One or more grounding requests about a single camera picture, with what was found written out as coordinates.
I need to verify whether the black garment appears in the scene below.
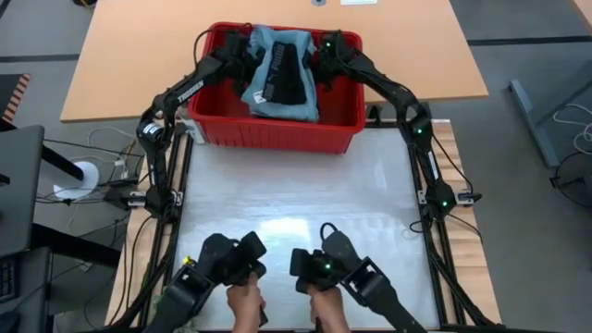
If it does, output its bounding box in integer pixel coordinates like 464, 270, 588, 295
262, 41, 309, 106

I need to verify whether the light blue garment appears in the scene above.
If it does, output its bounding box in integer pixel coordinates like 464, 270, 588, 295
240, 25, 321, 124

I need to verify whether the red plastic bin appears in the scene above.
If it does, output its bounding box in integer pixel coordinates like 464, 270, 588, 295
187, 21, 367, 155

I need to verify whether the light wooden desk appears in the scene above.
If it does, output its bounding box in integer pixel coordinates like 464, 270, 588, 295
58, 0, 490, 124

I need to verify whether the white round base disc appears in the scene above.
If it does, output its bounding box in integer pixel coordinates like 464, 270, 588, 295
52, 160, 101, 202

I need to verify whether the grey metal desk leg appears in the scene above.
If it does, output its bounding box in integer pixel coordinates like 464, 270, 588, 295
507, 59, 592, 168

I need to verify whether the hazard striped mat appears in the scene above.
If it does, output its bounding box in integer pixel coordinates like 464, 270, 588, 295
0, 72, 32, 124

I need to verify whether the person's left hand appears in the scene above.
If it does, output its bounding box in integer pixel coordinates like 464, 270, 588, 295
225, 272, 268, 333

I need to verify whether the person's hand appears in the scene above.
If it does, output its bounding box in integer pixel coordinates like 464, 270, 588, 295
307, 284, 352, 333
225, 272, 268, 333

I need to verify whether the person's right hand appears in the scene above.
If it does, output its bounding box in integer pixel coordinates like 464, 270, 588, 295
307, 284, 352, 333

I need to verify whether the dark grey monitor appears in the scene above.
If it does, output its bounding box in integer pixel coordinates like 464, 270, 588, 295
0, 124, 46, 259

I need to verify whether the backlit keyboard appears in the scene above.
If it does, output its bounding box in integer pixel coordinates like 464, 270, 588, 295
0, 257, 20, 305

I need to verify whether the yellow cable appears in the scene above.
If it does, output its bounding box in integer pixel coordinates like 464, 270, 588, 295
123, 118, 146, 161

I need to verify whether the thin white cable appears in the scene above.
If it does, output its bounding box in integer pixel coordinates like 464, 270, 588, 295
86, 126, 140, 156

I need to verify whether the black floor cable loop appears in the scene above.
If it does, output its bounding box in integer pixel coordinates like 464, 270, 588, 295
549, 151, 592, 227

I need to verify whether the white floor cable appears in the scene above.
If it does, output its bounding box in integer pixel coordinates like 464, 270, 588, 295
551, 102, 592, 157

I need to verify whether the black aluminium frame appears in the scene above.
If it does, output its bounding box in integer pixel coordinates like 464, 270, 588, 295
108, 117, 499, 333

